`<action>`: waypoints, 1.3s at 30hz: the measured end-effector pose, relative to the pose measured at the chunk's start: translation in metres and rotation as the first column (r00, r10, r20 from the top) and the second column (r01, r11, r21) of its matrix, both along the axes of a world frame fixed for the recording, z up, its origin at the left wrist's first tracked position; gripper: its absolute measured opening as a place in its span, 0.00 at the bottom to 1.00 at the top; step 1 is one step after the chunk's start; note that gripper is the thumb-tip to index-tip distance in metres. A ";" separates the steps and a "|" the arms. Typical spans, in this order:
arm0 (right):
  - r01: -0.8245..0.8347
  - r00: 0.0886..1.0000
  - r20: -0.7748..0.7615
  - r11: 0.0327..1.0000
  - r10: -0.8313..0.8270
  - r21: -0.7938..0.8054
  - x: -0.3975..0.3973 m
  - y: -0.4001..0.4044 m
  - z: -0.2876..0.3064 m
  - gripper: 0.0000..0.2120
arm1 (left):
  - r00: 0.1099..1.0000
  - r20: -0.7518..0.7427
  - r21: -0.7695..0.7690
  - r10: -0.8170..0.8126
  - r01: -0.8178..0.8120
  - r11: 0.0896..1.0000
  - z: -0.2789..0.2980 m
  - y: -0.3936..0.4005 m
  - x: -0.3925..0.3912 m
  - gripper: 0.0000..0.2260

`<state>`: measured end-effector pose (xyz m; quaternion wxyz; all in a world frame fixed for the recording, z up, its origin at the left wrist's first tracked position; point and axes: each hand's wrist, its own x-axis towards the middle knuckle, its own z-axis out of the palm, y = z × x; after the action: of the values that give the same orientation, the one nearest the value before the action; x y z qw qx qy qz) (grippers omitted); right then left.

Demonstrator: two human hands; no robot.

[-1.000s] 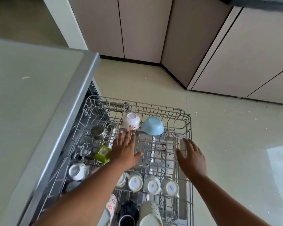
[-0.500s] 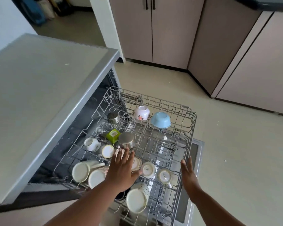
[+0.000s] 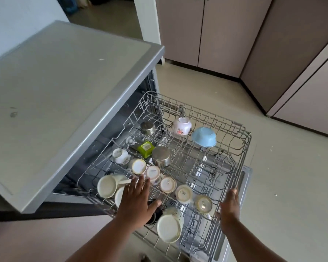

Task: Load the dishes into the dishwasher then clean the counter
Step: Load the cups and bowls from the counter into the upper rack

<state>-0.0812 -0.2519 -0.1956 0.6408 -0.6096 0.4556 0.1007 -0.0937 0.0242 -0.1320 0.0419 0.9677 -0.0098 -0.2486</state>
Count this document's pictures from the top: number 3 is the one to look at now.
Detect person's right hand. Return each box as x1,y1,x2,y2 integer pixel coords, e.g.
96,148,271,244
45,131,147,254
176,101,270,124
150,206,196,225
215,188,241,234

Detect blue bag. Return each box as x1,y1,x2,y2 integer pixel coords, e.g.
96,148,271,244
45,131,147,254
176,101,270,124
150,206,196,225
56,0,78,14

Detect beige base cabinet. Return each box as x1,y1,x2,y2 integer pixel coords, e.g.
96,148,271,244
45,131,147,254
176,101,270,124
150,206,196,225
155,0,328,139

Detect wire dish rack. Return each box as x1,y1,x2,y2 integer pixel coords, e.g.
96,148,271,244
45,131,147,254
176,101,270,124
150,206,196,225
180,150,244,243

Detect small steel cup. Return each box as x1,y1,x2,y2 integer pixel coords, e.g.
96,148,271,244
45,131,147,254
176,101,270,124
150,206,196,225
140,121,156,136

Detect green rectangular dish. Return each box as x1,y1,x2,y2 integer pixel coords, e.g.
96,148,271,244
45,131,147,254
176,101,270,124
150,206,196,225
137,141,156,159

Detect red flower print mug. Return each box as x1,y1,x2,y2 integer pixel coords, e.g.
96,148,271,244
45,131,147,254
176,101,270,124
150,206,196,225
114,186,126,208

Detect person's left hand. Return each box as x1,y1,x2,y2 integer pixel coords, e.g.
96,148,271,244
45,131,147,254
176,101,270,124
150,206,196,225
115,176,162,230

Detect dark blue cup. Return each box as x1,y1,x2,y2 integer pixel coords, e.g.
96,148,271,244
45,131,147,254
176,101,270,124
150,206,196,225
145,200,163,226

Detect light blue bowl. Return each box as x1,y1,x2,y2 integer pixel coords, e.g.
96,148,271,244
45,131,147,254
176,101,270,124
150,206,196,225
191,127,217,148

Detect grey wire cup rack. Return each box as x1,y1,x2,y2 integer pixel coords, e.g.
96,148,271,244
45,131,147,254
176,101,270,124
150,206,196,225
76,91,252,262

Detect cream diamond pattern mug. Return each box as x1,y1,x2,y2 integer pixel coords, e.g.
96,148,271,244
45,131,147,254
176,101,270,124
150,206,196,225
156,206,184,244

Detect pink base cabinet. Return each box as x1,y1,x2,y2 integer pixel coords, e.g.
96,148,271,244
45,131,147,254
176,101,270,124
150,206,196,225
0,214,118,262

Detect person's right forearm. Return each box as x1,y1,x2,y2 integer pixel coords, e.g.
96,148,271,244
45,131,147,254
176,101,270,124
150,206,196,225
221,218,288,262

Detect steel cup with wire handle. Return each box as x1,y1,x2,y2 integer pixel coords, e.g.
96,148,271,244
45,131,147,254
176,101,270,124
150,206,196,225
152,146,172,167

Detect silver dishwasher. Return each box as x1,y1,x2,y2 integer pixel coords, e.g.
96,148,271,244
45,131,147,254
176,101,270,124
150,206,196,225
0,20,253,262

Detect person's left forearm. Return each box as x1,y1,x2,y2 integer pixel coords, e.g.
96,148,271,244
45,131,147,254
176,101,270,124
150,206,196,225
65,215,142,262

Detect white floral bowl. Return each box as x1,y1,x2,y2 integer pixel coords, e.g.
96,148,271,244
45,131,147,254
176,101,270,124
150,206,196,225
171,117,193,136

